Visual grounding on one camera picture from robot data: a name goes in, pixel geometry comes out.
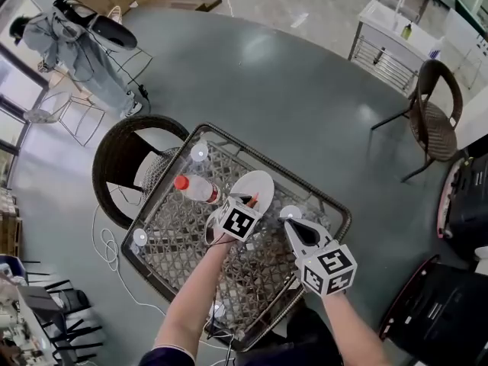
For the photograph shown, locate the black folding chairs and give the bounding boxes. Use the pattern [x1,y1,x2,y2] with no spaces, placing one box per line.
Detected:
[18,258,107,362]

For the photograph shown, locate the round wooden side table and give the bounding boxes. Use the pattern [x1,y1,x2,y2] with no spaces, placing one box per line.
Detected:
[48,69,95,102]

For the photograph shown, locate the dark wicker chair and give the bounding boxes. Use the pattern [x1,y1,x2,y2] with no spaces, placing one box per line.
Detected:
[91,114,191,231]
[371,59,464,183]

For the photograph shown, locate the white sink cabinet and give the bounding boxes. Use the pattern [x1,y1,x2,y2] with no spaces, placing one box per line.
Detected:
[347,0,448,92]

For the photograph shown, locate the metal wire chair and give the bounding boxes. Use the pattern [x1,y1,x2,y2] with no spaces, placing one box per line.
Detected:
[22,88,107,147]

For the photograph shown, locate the flat wooden boards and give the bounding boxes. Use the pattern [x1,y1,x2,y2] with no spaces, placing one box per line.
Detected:
[143,0,223,13]

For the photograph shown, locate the clear red-capped water bottle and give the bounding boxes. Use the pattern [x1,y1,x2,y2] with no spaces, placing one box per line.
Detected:
[173,174,222,204]

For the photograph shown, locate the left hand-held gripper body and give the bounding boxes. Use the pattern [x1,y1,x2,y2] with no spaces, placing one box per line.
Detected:
[205,197,265,244]

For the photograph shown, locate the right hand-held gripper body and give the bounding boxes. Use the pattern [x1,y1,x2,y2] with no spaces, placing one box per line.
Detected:
[294,239,358,298]

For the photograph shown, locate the glass double door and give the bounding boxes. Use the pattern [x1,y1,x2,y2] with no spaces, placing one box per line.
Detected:
[0,42,51,156]

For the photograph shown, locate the white plate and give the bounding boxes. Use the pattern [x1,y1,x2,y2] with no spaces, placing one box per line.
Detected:
[227,169,276,221]

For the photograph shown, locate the person's dark clothing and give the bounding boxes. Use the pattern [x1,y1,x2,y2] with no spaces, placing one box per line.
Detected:
[138,306,346,366]

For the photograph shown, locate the white spray bottle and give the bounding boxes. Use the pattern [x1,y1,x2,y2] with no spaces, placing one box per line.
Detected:
[429,36,446,60]

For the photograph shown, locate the cluttered white workbench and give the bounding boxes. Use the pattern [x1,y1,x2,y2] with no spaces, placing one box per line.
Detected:
[0,263,53,366]

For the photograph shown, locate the black open suitcase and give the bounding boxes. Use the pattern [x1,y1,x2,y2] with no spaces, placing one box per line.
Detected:
[435,146,488,263]

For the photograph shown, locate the person's left forearm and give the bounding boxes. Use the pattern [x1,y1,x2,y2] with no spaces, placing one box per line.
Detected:
[153,230,238,358]

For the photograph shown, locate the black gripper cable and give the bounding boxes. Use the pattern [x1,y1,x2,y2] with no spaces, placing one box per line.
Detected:
[204,237,239,366]

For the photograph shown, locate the black red-trimmed suitcase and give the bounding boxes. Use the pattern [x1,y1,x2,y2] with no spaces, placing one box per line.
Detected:
[378,255,488,366]

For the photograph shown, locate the glass-topped wicker table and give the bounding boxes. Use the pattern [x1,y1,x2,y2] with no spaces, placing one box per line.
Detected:
[120,123,353,353]

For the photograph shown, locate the white floor cable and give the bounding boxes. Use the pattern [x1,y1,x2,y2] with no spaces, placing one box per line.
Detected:
[90,185,173,316]

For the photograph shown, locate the person's right forearm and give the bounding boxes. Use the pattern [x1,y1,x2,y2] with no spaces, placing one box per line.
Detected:
[321,291,390,366]

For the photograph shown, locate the stack of cardboard boxes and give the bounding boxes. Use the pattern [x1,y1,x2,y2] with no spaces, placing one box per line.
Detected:
[0,187,24,259]

